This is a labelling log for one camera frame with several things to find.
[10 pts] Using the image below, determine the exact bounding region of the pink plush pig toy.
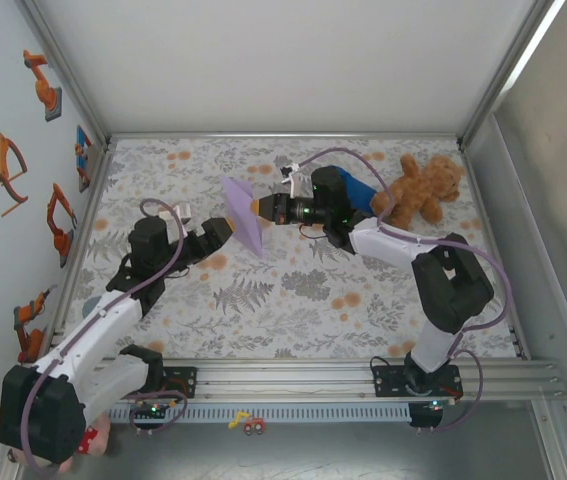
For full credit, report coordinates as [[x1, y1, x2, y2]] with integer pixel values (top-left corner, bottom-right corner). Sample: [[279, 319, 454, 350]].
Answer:
[[55, 413, 113, 475]]

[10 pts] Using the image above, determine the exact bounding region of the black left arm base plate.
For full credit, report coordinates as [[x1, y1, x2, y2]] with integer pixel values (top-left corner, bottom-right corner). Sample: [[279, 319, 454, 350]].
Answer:
[[160, 366, 198, 400]]

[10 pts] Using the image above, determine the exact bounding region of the blue orange machine wall sticker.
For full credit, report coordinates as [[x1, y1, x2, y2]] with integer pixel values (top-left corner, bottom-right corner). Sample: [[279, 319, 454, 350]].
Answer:
[[73, 124, 95, 194]]

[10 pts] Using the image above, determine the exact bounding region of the aluminium frame crossbar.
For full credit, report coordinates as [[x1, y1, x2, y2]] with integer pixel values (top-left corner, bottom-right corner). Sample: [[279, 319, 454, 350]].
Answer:
[[107, 131, 464, 142]]

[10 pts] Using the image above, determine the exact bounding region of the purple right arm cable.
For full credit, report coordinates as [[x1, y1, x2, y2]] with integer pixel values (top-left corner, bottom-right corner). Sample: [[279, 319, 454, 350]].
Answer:
[[297, 147, 513, 434]]

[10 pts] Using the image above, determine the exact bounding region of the aluminium mounting rail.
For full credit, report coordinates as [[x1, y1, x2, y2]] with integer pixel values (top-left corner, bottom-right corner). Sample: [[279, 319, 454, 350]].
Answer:
[[10, 355, 567, 405]]

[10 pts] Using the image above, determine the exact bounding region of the white slotted cable duct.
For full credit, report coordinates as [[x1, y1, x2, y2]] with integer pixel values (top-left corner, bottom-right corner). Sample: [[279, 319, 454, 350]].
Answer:
[[107, 403, 412, 423]]

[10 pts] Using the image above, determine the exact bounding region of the brown teddy bear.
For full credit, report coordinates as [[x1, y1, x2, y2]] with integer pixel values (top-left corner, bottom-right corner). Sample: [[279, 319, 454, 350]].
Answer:
[[370, 153, 467, 232]]

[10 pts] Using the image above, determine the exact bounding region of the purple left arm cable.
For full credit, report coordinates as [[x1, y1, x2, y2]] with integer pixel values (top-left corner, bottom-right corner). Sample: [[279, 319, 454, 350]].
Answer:
[[20, 198, 188, 471]]

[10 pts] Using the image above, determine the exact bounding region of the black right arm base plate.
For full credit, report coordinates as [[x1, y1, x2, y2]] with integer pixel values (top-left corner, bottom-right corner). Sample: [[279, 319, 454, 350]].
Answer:
[[371, 364, 463, 400]]

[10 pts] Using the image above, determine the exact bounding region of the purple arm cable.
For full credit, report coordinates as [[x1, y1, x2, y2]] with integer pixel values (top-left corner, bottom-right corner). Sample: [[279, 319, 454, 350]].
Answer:
[[297, 147, 513, 434], [20, 198, 188, 471]]

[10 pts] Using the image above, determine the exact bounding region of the purple paper sheet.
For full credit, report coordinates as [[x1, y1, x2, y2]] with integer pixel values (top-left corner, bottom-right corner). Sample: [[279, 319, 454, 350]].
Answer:
[[219, 174, 268, 261]]

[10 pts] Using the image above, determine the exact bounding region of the grey-blue round pad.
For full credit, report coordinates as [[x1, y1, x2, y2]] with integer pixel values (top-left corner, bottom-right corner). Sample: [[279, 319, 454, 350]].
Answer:
[[80, 294, 108, 315]]

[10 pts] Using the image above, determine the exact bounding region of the aluminium frame post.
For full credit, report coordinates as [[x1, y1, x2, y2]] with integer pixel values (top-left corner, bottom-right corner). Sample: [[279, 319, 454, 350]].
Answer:
[[15, 0, 114, 151], [456, 0, 567, 149]]

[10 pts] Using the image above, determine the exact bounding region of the blue cloth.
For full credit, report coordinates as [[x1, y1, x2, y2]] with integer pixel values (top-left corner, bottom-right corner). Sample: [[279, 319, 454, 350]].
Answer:
[[332, 165, 380, 217]]

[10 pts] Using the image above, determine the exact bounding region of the floral patterned table mat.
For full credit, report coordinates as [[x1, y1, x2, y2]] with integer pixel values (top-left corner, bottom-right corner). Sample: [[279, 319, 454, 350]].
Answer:
[[57, 137, 528, 360]]

